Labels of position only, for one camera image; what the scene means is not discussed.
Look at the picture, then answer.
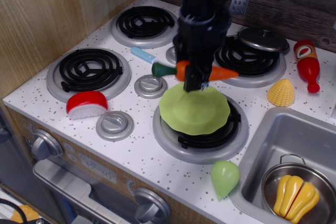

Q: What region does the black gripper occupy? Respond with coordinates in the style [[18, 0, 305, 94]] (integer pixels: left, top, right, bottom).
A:
[[173, 12, 231, 92]]

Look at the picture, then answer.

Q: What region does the orange toy carrot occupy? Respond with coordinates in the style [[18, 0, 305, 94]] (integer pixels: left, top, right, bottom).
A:
[[152, 60, 239, 81]]

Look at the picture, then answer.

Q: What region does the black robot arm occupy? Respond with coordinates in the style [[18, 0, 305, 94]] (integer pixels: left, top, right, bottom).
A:
[[173, 0, 231, 92]]

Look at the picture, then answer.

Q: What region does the light green plastic plate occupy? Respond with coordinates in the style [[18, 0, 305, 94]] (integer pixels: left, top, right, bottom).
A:
[[159, 83, 230, 135]]

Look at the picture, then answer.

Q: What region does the silver top knob upper middle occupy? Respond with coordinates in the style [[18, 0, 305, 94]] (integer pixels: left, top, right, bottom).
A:
[[165, 46, 177, 65]]

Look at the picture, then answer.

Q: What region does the silver top knob lower middle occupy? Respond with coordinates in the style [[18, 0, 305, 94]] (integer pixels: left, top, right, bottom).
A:
[[134, 74, 167, 99]]

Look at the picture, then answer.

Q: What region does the back right black burner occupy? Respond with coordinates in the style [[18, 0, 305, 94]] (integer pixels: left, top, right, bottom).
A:
[[214, 35, 286, 89]]

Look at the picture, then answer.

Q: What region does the black burner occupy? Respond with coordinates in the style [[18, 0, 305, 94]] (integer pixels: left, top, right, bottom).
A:
[[46, 48, 131, 103], [214, 35, 286, 89], [111, 6, 178, 49], [153, 97, 249, 165]]

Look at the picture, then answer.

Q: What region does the front right black burner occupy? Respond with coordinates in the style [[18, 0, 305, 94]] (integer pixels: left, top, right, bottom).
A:
[[153, 97, 249, 165]]

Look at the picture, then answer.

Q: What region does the back left black burner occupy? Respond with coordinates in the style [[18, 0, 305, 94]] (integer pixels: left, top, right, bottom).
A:
[[111, 6, 178, 49]]

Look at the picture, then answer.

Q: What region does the silver pot lid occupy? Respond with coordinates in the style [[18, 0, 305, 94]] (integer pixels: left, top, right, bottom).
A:
[[237, 28, 289, 52]]

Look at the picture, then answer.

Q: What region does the yellow toy corn piece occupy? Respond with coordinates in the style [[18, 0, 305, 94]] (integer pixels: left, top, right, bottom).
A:
[[267, 79, 295, 107]]

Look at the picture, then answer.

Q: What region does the silver top knob front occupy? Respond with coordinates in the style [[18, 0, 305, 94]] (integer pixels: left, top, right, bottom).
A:
[[96, 111, 134, 142]]

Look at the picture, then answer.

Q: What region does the front left black burner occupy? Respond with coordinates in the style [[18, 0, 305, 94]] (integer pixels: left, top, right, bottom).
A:
[[46, 48, 131, 103]]

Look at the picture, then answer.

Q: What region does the silver sink basin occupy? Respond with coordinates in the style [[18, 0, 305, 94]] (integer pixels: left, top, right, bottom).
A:
[[230, 108, 335, 223]]

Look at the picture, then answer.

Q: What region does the light green toy pear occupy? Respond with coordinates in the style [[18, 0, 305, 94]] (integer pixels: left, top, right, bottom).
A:
[[211, 161, 240, 201]]

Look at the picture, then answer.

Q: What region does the red toy ketchup bottle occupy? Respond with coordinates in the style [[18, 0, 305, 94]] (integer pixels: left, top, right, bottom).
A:
[[293, 40, 320, 93]]

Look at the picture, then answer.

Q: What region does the red white toy sushi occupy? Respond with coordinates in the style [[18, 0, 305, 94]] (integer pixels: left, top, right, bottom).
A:
[[66, 91, 108, 120]]

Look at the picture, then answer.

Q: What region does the silver metal pot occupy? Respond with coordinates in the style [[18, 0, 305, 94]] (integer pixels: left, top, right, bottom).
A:
[[261, 154, 335, 223]]

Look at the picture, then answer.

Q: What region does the silver oven knob right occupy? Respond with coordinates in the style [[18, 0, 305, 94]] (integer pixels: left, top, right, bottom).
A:
[[134, 187, 171, 223]]

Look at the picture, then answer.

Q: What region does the silver oven knob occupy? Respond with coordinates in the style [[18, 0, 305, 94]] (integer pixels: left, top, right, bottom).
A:
[[134, 187, 171, 223], [31, 129, 64, 161]]

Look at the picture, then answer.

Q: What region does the yellow toy bell pepper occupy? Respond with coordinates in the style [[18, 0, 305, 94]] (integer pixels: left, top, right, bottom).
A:
[[272, 175, 320, 223]]

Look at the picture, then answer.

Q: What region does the silver oven knob left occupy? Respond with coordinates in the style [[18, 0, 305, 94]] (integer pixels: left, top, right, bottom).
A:
[[31, 129, 64, 161]]

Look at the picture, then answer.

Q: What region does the yellow toy on floor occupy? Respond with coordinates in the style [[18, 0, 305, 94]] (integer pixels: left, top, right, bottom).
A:
[[10, 205, 40, 223]]

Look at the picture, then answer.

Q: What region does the blue handled toy knife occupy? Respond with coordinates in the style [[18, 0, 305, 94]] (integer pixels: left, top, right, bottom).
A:
[[131, 47, 158, 64]]

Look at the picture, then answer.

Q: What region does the silver oven door handle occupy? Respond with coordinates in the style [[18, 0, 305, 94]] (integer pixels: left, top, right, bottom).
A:
[[33, 159, 136, 223]]

